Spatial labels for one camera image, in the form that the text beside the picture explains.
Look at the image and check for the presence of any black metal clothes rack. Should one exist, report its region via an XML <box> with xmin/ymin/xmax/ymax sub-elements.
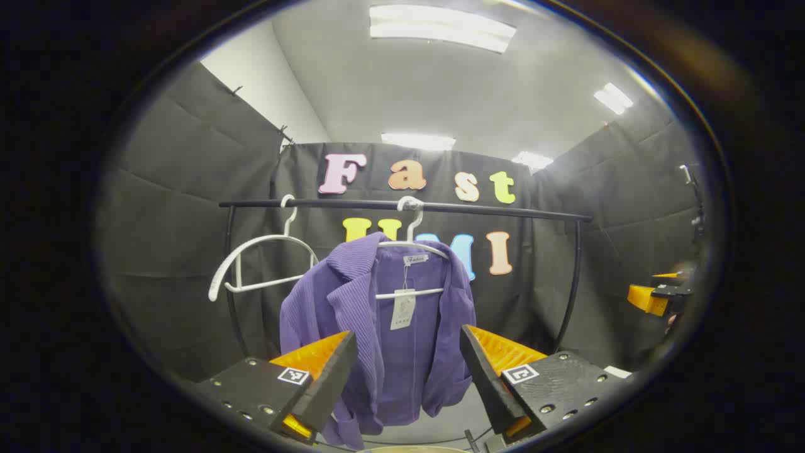
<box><xmin>218</xmin><ymin>199</ymin><xmax>594</xmax><ymax>359</ymax></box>

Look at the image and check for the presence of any white plastic clothes hanger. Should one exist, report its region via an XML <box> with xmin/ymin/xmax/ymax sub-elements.
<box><xmin>375</xmin><ymin>196</ymin><xmax>451</xmax><ymax>300</ymax></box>
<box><xmin>208</xmin><ymin>194</ymin><xmax>319</xmax><ymax>303</ymax></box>

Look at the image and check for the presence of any black backdrop cloth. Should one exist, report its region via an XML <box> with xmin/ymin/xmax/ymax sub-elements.
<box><xmin>94</xmin><ymin>60</ymin><xmax>708</xmax><ymax>384</ymax></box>

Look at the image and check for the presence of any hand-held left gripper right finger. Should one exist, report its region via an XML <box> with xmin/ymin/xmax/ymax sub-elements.
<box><xmin>459</xmin><ymin>324</ymin><xmax>633</xmax><ymax>450</ymax></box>

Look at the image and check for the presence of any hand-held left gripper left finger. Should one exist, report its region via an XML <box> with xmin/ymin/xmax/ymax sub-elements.
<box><xmin>189</xmin><ymin>330</ymin><xmax>359</xmax><ymax>447</ymax></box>

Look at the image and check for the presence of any purple knit cardigan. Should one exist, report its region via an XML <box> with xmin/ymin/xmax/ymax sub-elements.
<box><xmin>279</xmin><ymin>232</ymin><xmax>477</xmax><ymax>450</ymax></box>

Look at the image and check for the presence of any white paper hang tag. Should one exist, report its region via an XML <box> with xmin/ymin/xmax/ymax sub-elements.
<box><xmin>390</xmin><ymin>288</ymin><xmax>417</xmax><ymax>331</ymax></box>

